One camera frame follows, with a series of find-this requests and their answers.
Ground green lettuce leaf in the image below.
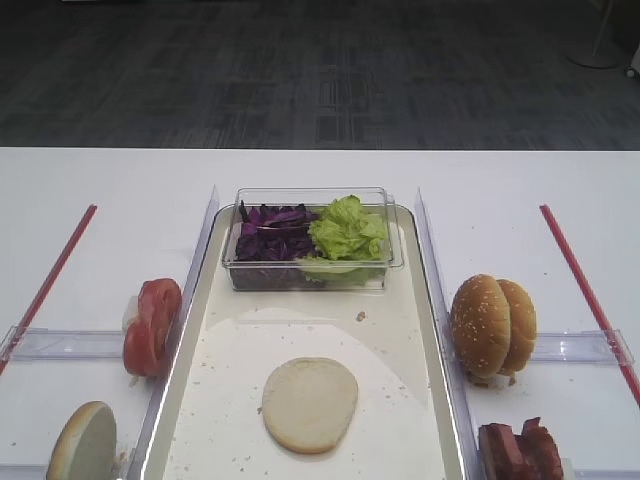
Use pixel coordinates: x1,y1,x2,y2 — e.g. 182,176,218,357
309,195,387,261

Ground lettuce remaining in box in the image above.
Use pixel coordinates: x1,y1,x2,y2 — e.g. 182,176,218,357
296,257,386,286

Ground rear tomato slice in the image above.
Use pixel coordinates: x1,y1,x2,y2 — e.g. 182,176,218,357
138,278,182,357

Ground tomato slice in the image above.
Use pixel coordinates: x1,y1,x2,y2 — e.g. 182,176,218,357
123,306,173,377
138,278,182,357

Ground white pusher block tomato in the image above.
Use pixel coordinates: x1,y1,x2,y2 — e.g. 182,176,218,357
122,295,138,332

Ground front tomato slice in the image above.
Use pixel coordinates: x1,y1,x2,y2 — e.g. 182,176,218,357
123,306,173,377

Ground meat patty slice left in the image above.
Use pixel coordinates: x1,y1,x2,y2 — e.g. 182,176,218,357
478,423,526,480

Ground meat patty slice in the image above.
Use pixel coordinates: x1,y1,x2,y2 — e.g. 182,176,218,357
478,423,526,480
516,417,564,480

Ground meat patty slice right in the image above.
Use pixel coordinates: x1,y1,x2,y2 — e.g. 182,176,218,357
516,417,564,480

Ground clear plastic salad box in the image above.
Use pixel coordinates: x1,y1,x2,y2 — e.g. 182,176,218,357
221,187,404,291

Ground shredded purple cabbage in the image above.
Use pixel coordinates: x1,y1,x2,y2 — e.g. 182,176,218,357
235,201,319,261

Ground bottom bun half on tray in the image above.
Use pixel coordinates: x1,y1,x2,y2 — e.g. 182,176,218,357
261,357,359,454

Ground sesame bun top front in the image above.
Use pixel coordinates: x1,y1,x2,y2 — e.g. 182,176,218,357
451,274,511,379

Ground sesame bun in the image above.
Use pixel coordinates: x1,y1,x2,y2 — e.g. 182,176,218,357
497,279,537,377
451,274,511,379

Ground silver metal tray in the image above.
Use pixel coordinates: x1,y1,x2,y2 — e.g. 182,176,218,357
142,207,462,479

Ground sesame bun top rear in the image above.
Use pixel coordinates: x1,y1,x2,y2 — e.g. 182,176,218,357
497,279,537,377

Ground right clear pusher track upper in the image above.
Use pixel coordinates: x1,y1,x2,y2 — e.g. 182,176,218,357
530,330,635,366

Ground clear pusher track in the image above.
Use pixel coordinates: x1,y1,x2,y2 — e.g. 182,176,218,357
530,330,635,366
1,326,125,361

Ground upright bun half left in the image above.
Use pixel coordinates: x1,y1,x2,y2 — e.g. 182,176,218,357
46,401,117,480

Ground left clear pusher track upper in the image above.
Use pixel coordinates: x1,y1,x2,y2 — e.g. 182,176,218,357
1,326,125,361

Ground stanchion base background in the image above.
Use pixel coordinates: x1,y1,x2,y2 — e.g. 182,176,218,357
566,0,618,70

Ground right clear divider rail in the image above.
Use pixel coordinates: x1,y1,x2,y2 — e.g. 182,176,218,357
414,189,486,479

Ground right red rail strip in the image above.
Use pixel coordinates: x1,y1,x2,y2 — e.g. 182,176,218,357
539,204,639,403

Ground red rail strip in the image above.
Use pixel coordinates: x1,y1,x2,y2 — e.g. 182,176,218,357
539,204,639,403
0,204,97,374

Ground left red rail strip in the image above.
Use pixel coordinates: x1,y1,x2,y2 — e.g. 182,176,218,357
0,204,97,374

